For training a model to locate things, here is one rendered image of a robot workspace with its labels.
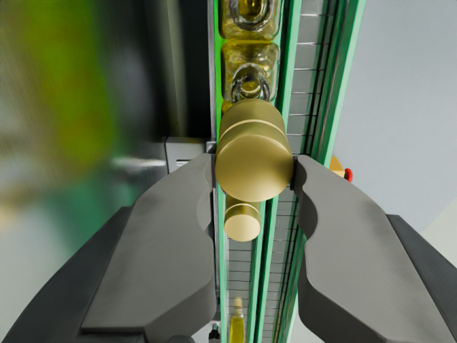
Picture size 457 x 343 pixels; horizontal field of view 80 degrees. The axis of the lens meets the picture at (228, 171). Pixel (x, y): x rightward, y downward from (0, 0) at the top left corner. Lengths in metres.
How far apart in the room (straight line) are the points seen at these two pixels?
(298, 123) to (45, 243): 0.42
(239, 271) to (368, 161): 0.42
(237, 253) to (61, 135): 0.56
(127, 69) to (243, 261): 0.54
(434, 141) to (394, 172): 0.11
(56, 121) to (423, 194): 0.82
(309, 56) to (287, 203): 0.29
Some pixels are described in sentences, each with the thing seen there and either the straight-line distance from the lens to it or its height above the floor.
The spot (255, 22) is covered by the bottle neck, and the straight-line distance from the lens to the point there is 0.21.
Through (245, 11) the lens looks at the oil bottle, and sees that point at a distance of 0.28.
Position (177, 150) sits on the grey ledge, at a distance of 0.54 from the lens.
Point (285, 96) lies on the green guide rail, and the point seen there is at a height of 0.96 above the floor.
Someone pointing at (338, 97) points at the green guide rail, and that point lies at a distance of 0.42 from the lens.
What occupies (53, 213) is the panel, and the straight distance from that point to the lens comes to 0.21.
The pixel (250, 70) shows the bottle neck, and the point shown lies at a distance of 0.23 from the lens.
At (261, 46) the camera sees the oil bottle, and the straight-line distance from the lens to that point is 0.27.
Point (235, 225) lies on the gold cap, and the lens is 0.25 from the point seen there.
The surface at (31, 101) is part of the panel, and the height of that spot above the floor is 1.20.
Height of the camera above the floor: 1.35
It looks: 58 degrees down
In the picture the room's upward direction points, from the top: 174 degrees counter-clockwise
